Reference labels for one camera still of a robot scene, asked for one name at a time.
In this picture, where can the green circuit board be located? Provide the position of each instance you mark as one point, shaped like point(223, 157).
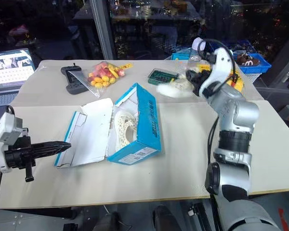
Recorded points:
point(161, 77)

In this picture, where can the open laptop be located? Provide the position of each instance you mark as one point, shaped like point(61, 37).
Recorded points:
point(7, 74)

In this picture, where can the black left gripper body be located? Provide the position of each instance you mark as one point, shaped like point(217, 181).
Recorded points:
point(17, 156)

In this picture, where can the white perforated basket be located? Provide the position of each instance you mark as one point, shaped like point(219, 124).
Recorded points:
point(253, 77)

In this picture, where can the white plastic bag item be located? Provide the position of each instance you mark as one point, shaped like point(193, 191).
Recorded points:
point(175, 86)

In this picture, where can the plastic bag of toy fruits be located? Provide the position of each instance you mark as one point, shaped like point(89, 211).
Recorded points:
point(103, 75)

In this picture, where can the yellow packet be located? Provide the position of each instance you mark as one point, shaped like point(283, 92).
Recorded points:
point(236, 83)

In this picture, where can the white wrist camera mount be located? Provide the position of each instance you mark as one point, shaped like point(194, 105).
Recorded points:
point(5, 134)
point(218, 69)

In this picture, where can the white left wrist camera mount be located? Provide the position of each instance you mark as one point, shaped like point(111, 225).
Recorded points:
point(5, 134)

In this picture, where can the blue cardboard shoebox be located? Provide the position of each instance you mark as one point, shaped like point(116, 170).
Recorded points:
point(135, 134)

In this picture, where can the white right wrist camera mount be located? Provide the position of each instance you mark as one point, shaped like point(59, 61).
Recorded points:
point(218, 69)

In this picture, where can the black game controller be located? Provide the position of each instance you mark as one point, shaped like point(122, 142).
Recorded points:
point(71, 81)

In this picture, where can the grey box with red edge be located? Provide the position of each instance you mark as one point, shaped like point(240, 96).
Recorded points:
point(288, 113)

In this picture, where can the brown plush toy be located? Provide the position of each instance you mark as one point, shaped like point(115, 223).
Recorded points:
point(246, 59)

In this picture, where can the clear bottle with purple cap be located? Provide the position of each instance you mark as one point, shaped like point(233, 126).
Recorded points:
point(196, 54)

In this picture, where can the white mesh shoe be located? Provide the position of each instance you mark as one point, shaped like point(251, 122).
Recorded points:
point(126, 126)

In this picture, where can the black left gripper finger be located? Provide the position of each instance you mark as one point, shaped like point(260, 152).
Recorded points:
point(50, 145)
point(49, 152)

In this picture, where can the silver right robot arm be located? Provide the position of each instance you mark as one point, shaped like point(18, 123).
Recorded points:
point(233, 134)

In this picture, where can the blue plastic basket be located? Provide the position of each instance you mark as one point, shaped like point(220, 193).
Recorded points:
point(255, 63)

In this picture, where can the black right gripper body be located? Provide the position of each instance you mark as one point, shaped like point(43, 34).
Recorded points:
point(201, 83)

